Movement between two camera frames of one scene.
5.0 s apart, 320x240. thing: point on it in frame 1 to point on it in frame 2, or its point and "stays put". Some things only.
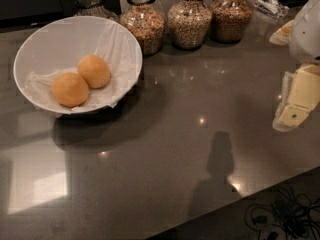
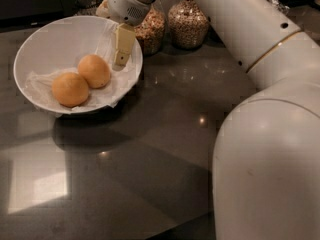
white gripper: [306, 34] to [126, 8]
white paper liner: [121, 53] stays put
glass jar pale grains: [190, 21] stays put
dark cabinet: [33, 6] stays put
